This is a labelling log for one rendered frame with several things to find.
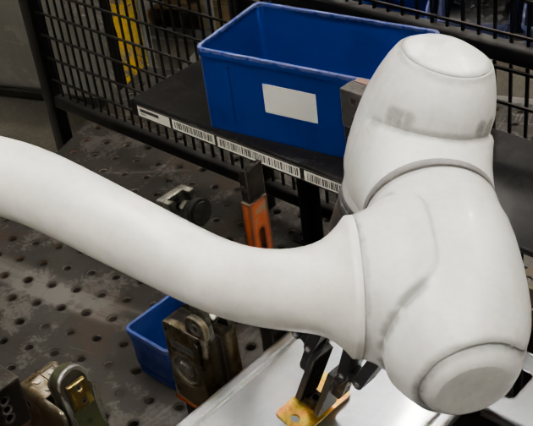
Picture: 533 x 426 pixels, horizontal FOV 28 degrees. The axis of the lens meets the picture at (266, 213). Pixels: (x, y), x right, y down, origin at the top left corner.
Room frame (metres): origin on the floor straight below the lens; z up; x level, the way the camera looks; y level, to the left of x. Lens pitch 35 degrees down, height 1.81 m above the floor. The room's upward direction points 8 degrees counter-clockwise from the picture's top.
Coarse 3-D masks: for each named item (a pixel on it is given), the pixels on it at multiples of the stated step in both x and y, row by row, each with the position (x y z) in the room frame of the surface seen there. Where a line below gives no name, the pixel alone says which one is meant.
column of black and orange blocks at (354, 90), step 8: (360, 80) 1.13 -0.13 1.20; (368, 80) 1.13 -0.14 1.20; (344, 88) 1.12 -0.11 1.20; (352, 88) 1.12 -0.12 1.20; (360, 88) 1.11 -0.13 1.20; (344, 96) 1.12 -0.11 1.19; (352, 96) 1.11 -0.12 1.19; (360, 96) 1.10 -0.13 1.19; (344, 104) 1.12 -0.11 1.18; (352, 104) 1.11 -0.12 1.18; (344, 112) 1.12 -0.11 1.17; (352, 112) 1.11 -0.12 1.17; (344, 120) 1.12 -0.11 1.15; (352, 120) 1.11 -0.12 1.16; (344, 128) 1.12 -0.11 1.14; (344, 136) 1.12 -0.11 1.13
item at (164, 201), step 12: (168, 192) 0.92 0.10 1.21; (180, 192) 0.92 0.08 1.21; (192, 192) 0.91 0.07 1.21; (168, 204) 0.89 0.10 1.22; (180, 204) 0.91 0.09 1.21; (192, 204) 0.88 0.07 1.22; (204, 204) 0.89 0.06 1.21; (180, 216) 0.91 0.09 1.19; (192, 216) 0.88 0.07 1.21; (204, 216) 0.88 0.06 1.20; (204, 228) 0.91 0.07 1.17; (192, 312) 0.89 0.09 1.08; (204, 312) 0.88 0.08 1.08; (228, 324) 0.89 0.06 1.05
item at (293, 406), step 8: (320, 384) 0.82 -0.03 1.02; (312, 392) 0.80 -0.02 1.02; (320, 392) 0.80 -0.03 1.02; (296, 400) 0.79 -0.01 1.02; (304, 400) 0.79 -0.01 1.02; (312, 400) 0.79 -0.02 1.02; (344, 400) 0.80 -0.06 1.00; (280, 408) 0.78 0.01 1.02; (288, 408) 0.78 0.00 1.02; (296, 408) 0.78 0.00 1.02; (304, 408) 0.78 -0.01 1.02; (312, 408) 0.78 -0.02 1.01; (280, 416) 0.77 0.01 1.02; (288, 416) 0.77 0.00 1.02; (304, 416) 0.77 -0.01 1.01; (312, 416) 0.78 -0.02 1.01; (320, 416) 0.78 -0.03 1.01; (288, 424) 0.76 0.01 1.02; (296, 424) 0.76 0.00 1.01; (304, 424) 0.76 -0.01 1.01; (312, 424) 0.77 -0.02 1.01
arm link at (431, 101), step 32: (384, 64) 0.72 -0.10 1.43; (416, 64) 0.69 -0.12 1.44; (448, 64) 0.69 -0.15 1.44; (480, 64) 0.70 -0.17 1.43; (384, 96) 0.69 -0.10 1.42; (416, 96) 0.68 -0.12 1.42; (448, 96) 0.67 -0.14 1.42; (480, 96) 0.68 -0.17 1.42; (352, 128) 0.73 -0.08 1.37; (384, 128) 0.68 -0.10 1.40; (416, 128) 0.67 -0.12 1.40; (448, 128) 0.66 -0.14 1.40; (480, 128) 0.67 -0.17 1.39; (352, 160) 0.70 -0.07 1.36; (384, 160) 0.66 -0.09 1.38; (416, 160) 0.65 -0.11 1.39; (448, 160) 0.64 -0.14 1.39; (480, 160) 0.66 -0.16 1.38; (352, 192) 0.70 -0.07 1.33
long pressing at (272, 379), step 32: (288, 352) 0.89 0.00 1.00; (256, 384) 0.84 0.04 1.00; (288, 384) 0.84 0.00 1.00; (352, 384) 0.83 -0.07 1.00; (384, 384) 0.82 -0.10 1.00; (192, 416) 0.81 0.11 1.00; (224, 416) 0.80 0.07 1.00; (256, 416) 0.80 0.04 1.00; (352, 416) 0.78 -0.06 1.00; (384, 416) 0.77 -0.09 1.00; (416, 416) 0.77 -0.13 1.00; (448, 416) 0.76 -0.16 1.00
